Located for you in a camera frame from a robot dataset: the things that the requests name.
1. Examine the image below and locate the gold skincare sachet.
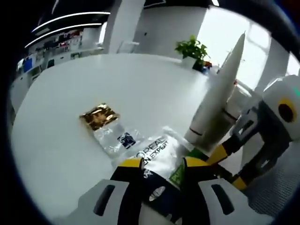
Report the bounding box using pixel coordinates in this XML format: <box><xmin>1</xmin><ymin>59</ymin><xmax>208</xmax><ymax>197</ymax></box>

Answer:
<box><xmin>79</xmin><ymin>102</ymin><xmax>120</xmax><ymax>131</ymax></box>

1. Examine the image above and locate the white skincare tube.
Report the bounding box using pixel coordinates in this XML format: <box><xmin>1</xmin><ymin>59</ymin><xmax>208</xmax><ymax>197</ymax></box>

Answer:
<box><xmin>184</xmin><ymin>30</ymin><xmax>247</xmax><ymax>151</ymax></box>

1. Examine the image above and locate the silver blue skincare sachet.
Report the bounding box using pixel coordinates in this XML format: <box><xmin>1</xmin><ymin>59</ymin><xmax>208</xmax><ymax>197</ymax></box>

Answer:
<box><xmin>130</xmin><ymin>126</ymin><xmax>196</xmax><ymax>225</ymax></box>

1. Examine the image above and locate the white square column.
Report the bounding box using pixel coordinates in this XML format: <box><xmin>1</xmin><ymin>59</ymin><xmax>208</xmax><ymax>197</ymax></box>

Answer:
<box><xmin>106</xmin><ymin>0</ymin><xmax>141</xmax><ymax>55</ymax></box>

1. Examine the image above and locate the white chair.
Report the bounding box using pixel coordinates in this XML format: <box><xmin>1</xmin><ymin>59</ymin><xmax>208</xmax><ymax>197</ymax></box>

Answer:
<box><xmin>118</xmin><ymin>40</ymin><xmax>141</xmax><ymax>54</ymax></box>

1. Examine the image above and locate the green potted plant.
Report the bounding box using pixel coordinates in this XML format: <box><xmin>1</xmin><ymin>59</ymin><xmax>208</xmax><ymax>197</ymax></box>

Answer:
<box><xmin>174</xmin><ymin>35</ymin><xmax>211</xmax><ymax>71</ymax></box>

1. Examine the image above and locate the small black box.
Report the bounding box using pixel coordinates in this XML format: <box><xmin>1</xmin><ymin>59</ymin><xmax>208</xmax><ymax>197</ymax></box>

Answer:
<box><xmin>192</xmin><ymin>60</ymin><xmax>213</xmax><ymax>75</ymax></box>

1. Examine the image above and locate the grey mesh office chair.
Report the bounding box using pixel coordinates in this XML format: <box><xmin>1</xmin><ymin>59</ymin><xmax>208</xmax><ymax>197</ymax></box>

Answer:
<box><xmin>242</xmin><ymin>159</ymin><xmax>300</xmax><ymax>218</ymax></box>

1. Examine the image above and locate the white cabinet counter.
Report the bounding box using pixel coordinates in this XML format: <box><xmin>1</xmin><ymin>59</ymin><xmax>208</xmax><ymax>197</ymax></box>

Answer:
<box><xmin>14</xmin><ymin>42</ymin><xmax>105</xmax><ymax>80</ymax></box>

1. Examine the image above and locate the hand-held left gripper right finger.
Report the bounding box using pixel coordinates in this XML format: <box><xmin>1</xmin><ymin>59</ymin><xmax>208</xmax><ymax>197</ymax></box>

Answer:
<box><xmin>182</xmin><ymin>156</ymin><xmax>249</xmax><ymax>225</ymax></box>

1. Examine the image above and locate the green black skincare sachet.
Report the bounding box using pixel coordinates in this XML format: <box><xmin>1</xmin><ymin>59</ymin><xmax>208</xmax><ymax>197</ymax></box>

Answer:
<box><xmin>168</xmin><ymin>147</ymin><xmax>210</xmax><ymax>189</ymax></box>

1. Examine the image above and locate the white skincare bottle red collar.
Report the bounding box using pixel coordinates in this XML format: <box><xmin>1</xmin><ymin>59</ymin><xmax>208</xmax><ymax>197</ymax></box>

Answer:
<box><xmin>219</xmin><ymin>67</ymin><xmax>242</xmax><ymax>123</ymax></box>

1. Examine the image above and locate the clear skincare sachet dark print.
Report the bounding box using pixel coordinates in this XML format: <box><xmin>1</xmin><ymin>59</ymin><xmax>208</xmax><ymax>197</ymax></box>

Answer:
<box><xmin>93</xmin><ymin>121</ymin><xmax>150</xmax><ymax>160</ymax></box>

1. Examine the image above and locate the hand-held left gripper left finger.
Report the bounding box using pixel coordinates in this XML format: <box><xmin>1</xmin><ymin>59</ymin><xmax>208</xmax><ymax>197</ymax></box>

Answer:
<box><xmin>67</xmin><ymin>157</ymin><xmax>148</xmax><ymax>225</ymax></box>

